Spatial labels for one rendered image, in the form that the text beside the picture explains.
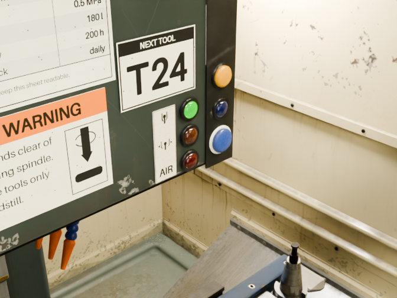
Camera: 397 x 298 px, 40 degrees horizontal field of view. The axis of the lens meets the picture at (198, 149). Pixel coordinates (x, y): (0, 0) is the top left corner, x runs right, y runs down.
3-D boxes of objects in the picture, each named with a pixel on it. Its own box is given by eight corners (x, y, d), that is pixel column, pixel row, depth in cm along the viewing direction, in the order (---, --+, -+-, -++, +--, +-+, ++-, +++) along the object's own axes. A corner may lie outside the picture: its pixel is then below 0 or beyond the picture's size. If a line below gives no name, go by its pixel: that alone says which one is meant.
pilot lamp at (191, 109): (199, 116, 61) (199, 98, 60) (184, 122, 59) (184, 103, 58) (195, 115, 61) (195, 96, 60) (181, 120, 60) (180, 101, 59)
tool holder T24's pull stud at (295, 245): (293, 255, 102) (295, 240, 101) (300, 260, 101) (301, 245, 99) (286, 259, 101) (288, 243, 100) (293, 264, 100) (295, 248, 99)
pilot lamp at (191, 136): (199, 142, 62) (199, 125, 61) (184, 148, 61) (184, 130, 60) (195, 141, 63) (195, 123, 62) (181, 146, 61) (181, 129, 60)
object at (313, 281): (330, 284, 108) (330, 281, 107) (313, 297, 105) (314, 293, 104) (302, 266, 112) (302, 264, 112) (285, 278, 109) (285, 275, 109)
